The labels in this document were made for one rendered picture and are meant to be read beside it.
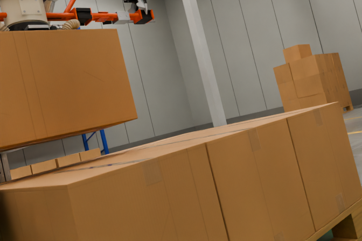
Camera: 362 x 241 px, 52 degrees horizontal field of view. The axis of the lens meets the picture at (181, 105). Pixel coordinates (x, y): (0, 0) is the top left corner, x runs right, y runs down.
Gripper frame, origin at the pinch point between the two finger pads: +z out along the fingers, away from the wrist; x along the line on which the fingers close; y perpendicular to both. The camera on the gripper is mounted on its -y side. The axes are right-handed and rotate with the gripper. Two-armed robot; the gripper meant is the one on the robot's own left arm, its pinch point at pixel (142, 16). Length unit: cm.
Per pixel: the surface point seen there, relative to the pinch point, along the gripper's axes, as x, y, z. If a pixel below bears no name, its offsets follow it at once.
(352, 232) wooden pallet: 75, -20, 115
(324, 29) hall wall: -354, -844, -108
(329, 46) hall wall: -352, -845, -58
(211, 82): -170, -205, 17
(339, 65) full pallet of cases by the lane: -259, -688, 9
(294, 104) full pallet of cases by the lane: -319, -579, 72
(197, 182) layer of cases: 80, 52, 76
